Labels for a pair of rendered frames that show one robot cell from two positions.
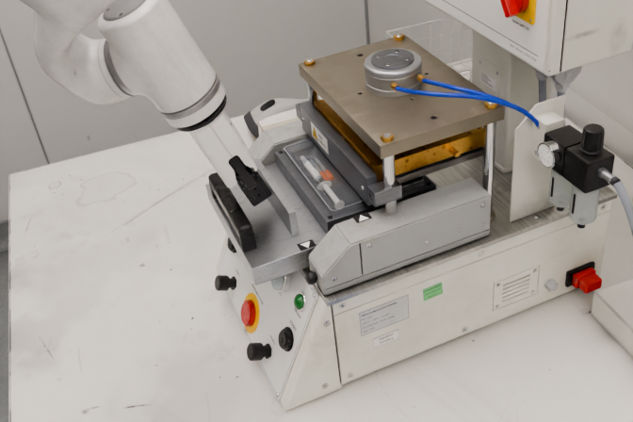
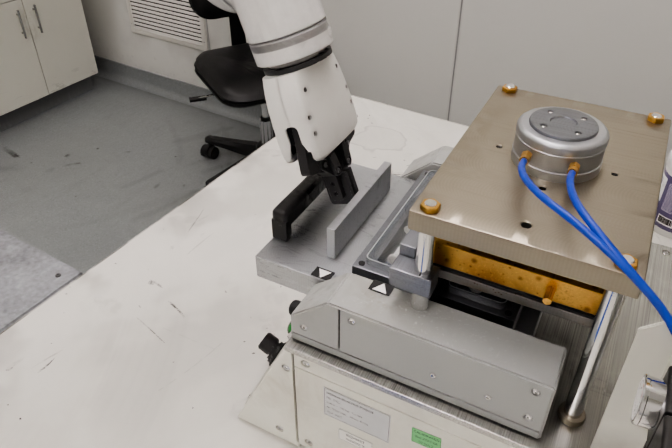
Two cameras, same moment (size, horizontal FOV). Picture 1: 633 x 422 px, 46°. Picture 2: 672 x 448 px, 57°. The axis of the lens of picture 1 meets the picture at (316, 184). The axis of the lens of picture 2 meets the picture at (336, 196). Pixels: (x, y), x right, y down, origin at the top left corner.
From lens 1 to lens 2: 0.59 m
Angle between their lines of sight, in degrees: 38
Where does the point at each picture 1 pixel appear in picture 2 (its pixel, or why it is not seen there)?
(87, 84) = not seen: outside the picture
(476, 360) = not seen: outside the picture
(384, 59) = (552, 119)
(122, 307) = (268, 231)
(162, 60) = not seen: outside the picture
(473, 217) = (515, 397)
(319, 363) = (275, 401)
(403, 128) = (468, 211)
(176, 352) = (248, 294)
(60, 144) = (463, 109)
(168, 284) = not seen: hidden behind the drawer
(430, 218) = (445, 350)
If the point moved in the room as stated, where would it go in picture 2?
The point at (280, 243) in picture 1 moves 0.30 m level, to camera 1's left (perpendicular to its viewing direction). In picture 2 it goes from (308, 253) to (165, 150)
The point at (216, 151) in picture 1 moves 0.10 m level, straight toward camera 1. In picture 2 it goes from (274, 110) to (200, 149)
